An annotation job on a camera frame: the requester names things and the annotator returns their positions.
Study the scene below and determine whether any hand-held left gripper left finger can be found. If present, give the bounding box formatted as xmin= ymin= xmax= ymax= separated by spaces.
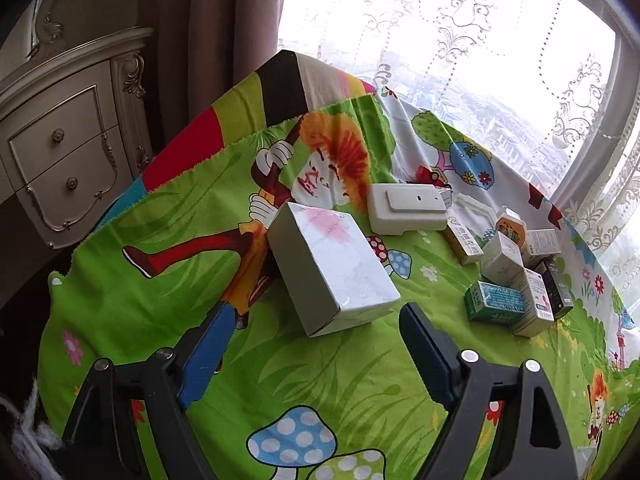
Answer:
xmin=62 ymin=302 xmax=237 ymax=480

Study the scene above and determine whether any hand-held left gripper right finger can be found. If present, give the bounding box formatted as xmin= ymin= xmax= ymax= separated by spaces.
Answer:
xmin=399 ymin=302 xmax=581 ymax=480

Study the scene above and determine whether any narrow white and gold box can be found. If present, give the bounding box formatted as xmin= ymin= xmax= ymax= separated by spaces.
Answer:
xmin=442 ymin=214 xmax=484 ymax=265

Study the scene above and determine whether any white box with pink print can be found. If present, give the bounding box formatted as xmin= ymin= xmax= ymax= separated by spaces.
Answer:
xmin=266 ymin=202 xmax=402 ymax=338

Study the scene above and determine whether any tall black box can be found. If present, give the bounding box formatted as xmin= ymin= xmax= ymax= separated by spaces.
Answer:
xmin=529 ymin=257 xmax=574 ymax=322

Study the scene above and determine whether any cartoon printed green sheet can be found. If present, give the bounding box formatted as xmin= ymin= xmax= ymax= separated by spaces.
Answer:
xmin=37 ymin=87 xmax=640 ymax=480

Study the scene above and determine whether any green and white box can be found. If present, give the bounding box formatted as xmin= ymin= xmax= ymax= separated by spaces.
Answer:
xmin=464 ymin=281 xmax=527 ymax=322

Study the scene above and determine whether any white box with pink label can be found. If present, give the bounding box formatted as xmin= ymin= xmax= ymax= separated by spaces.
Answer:
xmin=510 ymin=267 xmax=557 ymax=338

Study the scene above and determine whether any small white square box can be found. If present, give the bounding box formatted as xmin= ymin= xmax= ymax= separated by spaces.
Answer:
xmin=480 ymin=231 xmax=524 ymax=286

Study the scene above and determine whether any white flat rectangular box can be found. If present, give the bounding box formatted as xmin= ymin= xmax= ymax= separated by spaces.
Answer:
xmin=367 ymin=183 xmax=449 ymax=236

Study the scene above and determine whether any white plastic tray insert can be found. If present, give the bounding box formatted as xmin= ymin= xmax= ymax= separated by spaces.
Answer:
xmin=451 ymin=192 xmax=502 ymax=227

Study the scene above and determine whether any yellow hexagonal box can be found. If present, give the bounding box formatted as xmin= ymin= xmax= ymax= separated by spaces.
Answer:
xmin=494 ymin=207 xmax=529 ymax=247

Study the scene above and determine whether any white box with black text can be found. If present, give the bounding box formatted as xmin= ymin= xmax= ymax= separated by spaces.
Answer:
xmin=521 ymin=228 xmax=562 ymax=257

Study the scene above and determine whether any red toy car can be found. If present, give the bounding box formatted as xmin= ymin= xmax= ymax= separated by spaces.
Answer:
xmin=413 ymin=166 xmax=452 ymax=192

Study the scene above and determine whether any white fluffy yarn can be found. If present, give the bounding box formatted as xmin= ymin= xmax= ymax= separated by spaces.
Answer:
xmin=9 ymin=377 xmax=63 ymax=463

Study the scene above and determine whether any colourful striped cloth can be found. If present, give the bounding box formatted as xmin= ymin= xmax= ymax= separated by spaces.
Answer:
xmin=95 ymin=50 xmax=377 ymax=241

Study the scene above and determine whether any cream nightstand drawer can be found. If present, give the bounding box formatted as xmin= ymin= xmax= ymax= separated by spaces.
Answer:
xmin=7 ymin=85 xmax=108 ymax=181
xmin=22 ymin=127 xmax=126 ymax=233

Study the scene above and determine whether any ornate cream nightstand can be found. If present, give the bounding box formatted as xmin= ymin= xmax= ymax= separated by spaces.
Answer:
xmin=0 ymin=26 xmax=157 ymax=251

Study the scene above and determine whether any white lace curtain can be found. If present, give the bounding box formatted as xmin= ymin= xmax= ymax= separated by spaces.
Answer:
xmin=277 ymin=0 xmax=640 ymax=271

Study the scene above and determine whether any brown curtain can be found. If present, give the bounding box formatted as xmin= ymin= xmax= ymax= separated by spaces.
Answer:
xmin=137 ymin=0 xmax=292 ymax=161

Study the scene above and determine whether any grey window frame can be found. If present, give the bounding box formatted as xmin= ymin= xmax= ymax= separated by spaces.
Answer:
xmin=547 ymin=0 xmax=640 ymax=206

